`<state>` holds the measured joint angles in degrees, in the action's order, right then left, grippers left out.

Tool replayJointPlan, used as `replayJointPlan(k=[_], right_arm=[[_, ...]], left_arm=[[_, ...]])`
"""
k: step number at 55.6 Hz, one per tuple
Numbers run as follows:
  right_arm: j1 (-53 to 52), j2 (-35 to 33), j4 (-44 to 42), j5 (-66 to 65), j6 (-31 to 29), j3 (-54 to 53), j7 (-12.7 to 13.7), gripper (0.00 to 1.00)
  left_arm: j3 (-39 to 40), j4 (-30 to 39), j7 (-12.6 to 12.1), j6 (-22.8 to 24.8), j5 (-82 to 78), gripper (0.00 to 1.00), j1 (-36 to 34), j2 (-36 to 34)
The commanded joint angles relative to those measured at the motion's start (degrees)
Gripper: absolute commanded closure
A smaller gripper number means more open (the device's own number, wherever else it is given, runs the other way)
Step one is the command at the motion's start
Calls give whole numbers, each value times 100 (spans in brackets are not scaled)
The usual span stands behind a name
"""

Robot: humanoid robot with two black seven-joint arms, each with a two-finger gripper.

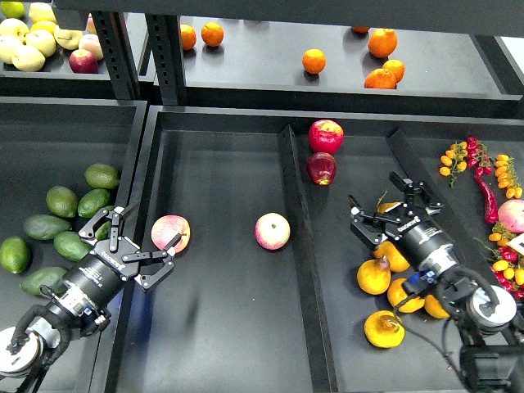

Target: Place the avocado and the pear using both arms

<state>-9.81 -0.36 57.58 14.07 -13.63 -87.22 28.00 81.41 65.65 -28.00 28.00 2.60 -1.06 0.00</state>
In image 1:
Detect large orange on shelf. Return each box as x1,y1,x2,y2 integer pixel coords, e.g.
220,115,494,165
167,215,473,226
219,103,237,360
368,28,398,58

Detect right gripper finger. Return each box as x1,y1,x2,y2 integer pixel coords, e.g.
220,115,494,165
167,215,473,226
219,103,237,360
347,195,401,248
388,172,443,224

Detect red chili pepper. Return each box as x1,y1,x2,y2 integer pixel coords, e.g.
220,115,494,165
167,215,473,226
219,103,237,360
474,167,499,224

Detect dark green avocado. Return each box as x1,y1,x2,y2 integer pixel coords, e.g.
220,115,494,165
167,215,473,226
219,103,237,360
53,231,92,262

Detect orange on shelf left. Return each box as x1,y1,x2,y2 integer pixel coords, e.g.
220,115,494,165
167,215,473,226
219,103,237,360
179,24,197,51

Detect pink apple right edge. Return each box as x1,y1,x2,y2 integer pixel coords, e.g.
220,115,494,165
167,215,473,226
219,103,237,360
498,199,524,233

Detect bright red apple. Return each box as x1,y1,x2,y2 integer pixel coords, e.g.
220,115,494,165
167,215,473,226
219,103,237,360
308,120,345,155

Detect orange on shelf centre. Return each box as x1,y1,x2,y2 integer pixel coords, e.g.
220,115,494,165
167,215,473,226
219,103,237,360
302,48,327,75

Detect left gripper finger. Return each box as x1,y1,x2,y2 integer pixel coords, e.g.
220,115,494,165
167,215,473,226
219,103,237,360
121,233,183,292
77,199,140,253

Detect green avocado by wall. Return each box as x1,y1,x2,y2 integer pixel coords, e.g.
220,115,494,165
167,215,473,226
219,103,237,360
95,219,111,241

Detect green avocado top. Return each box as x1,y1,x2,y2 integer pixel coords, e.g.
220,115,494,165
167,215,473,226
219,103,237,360
84,163,120,189

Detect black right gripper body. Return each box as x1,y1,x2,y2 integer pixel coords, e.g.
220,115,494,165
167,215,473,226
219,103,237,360
388,215,457,273

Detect light green avocado far left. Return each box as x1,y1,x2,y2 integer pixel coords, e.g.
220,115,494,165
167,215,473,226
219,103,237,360
1,237,31,274

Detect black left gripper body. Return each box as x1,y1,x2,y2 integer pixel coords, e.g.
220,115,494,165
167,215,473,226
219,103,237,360
61,237,140,309

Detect dark avocado bottom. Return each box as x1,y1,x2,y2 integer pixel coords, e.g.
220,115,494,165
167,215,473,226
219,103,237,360
20,266,67,296

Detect green avocado upper left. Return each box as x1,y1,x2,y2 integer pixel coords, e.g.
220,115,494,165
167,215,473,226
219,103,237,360
46,186,79,219

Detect orange on shelf right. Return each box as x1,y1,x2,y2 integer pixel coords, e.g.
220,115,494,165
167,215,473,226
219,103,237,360
382,59,405,83

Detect red apple on shelf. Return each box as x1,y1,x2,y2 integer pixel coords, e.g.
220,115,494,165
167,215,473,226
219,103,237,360
69,49,98,74

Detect dark avocado left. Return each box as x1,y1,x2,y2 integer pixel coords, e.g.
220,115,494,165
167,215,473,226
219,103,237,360
23,215,72,241

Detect orange cherry tomato vine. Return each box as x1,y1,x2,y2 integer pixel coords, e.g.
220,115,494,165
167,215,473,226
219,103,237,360
439,141,468,188

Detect green avocado middle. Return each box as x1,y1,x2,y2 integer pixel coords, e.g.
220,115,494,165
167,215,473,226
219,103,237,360
77,188,111,218

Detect yellow pear top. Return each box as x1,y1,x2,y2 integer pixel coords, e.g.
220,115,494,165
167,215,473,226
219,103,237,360
376,191,404,214

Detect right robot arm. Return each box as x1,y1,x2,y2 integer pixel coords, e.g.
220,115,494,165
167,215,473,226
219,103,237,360
348,173,523,392

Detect orange on shelf front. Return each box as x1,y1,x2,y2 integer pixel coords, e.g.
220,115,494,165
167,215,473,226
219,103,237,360
364,68,397,89

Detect pink apple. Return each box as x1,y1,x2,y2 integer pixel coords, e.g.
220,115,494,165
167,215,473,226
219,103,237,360
255,212,291,251
151,215,191,253

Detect dark red apple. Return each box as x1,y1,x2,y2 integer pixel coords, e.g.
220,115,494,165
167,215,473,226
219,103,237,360
306,152,337,186

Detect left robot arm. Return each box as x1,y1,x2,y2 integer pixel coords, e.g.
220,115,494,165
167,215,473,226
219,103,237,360
1,206,185,392

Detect yellow cherry tomato vine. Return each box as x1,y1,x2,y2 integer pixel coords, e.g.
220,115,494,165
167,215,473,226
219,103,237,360
495,154,523,199

